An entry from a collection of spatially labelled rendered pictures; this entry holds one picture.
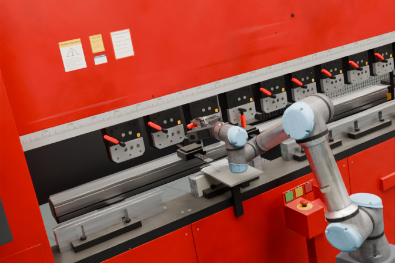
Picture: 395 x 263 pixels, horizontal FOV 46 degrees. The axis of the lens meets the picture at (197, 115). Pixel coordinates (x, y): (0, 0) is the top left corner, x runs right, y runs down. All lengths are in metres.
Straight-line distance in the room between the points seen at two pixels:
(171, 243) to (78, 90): 0.78
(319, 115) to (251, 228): 0.90
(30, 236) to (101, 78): 0.67
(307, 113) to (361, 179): 1.25
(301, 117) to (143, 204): 0.90
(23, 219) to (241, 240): 1.05
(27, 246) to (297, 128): 1.03
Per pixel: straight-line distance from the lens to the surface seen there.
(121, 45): 1.97
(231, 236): 2.29
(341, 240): 1.70
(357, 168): 2.72
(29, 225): 1.79
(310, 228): 2.22
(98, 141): 2.56
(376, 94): 3.32
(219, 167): 2.18
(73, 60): 1.92
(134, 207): 2.13
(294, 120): 1.59
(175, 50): 2.07
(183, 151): 2.46
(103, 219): 2.10
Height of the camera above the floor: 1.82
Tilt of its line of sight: 15 degrees down
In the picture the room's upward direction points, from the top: 10 degrees counter-clockwise
